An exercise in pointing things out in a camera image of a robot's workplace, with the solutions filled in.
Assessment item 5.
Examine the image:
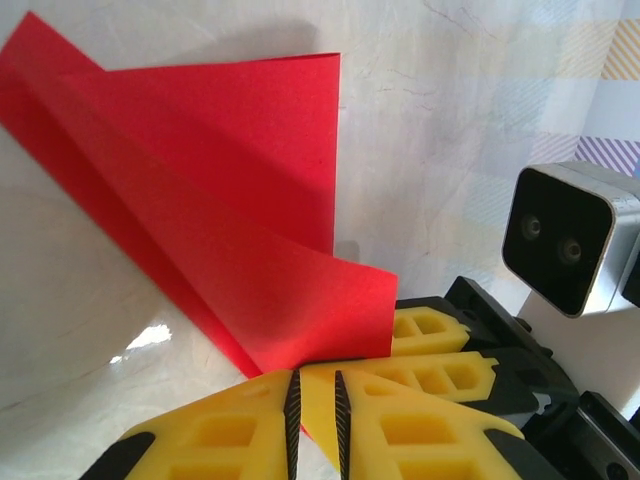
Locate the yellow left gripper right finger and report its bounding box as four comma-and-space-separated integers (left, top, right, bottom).
332, 369, 569, 480

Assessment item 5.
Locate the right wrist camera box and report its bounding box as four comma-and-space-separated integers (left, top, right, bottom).
501, 161, 640, 319

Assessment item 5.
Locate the red paper sheet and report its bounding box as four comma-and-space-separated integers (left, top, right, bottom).
0, 10, 400, 379

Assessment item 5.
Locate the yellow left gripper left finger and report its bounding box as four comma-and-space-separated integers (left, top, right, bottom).
78, 369, 304, 480

